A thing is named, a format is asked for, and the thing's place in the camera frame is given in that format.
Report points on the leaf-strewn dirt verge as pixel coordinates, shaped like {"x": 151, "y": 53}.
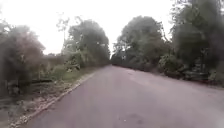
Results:
{"x": 31, "y": 95}

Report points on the grey asphalt road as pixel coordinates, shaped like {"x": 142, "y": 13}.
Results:
{"x": 133, "y": 100}

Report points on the row of trees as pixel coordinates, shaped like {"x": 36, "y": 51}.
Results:
{"x": 83, "y": 43}
{"x": 193, "y": 40}

